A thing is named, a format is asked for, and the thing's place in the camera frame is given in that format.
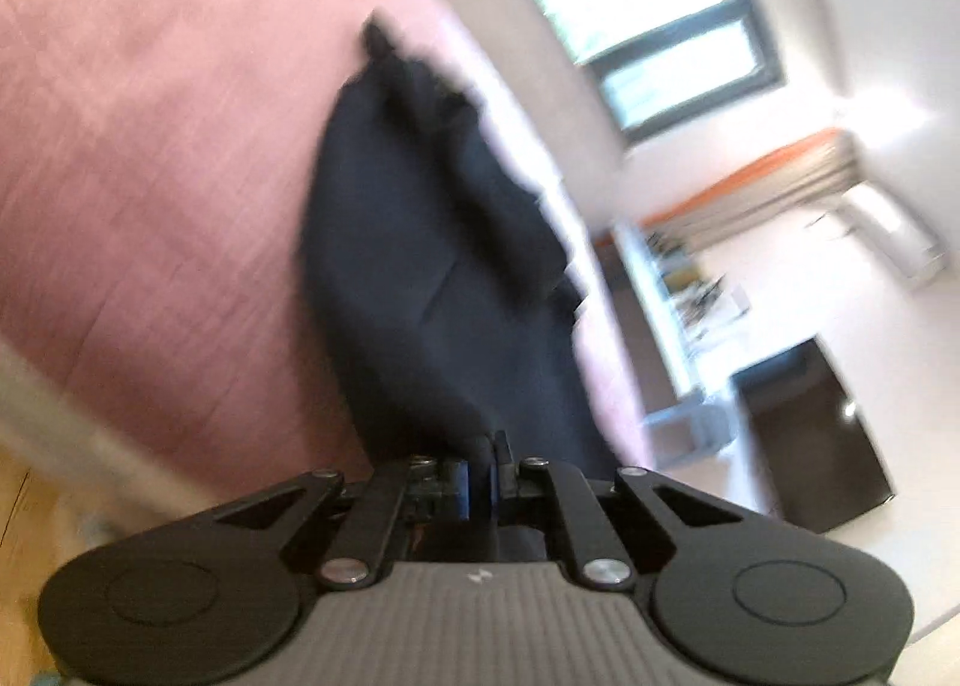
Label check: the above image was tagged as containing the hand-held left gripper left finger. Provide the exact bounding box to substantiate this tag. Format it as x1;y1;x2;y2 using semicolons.
176;455;475;588

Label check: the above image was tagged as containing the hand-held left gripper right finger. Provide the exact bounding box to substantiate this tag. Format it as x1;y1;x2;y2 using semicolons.
486;430;760;592

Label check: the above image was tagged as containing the black hoodie with white stripes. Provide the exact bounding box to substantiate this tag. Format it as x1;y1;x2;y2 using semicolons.
299;13;622;561

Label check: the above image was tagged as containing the black television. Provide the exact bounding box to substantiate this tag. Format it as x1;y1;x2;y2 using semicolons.
730;335;898;535

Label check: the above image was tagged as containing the beige and orange curtain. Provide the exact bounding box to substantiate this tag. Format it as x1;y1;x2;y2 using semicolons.
643;126;861;246

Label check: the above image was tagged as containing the bed with pink cover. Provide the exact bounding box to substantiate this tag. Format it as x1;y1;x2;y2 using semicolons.
0;0;655;518

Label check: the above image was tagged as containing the white air conditioner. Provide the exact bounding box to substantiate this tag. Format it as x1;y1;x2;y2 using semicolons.
835;185;947;284

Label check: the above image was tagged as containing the dark framed window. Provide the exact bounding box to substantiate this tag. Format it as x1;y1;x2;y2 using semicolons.
497;0;786;137

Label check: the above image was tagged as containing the wall shelf with items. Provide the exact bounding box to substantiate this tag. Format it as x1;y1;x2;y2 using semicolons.
610;221;753;436

